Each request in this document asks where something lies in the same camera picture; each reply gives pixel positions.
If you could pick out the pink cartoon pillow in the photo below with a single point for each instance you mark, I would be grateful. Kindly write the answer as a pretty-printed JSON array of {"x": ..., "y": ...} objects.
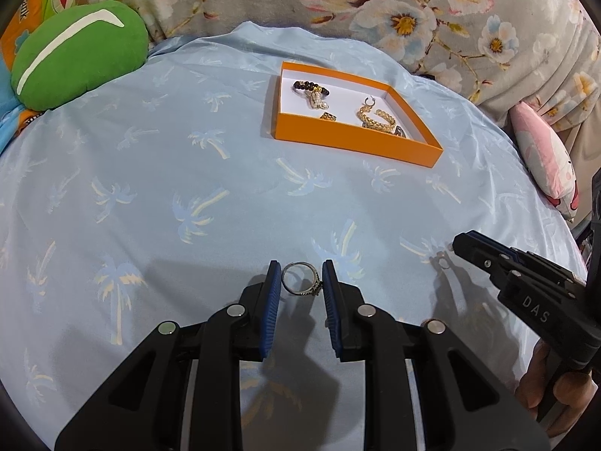
[{"x": 540, "y": 159}]

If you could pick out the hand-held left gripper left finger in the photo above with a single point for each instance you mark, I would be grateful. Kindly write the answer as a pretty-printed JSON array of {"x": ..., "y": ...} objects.
[{"x": 270, "y": 310}]

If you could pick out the light blue palm print sheet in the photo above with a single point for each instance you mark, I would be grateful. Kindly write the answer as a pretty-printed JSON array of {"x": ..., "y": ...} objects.
[{"x": 164, "y": 174}]

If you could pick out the green plush pillow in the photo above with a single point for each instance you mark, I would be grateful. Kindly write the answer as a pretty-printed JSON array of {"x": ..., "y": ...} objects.
[{"x": 80, "y": 51}]

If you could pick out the person's right hand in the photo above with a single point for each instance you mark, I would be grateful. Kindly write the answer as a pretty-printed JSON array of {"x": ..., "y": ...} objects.
[{"x": 575, "y": 399}]

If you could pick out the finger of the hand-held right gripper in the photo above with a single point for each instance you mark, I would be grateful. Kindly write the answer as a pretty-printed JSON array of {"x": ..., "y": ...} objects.
[
  {"x": 479, "y": 253},
  {"x": 523, "y": 255}
]

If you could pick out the orange cardboard box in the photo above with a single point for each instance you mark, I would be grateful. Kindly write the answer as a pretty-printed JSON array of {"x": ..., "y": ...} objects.
[{"x": 352, "y": 138}]

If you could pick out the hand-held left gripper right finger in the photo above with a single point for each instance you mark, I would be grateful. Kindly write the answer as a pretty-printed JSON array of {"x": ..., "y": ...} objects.
[{"x": 331, "y": 310}]

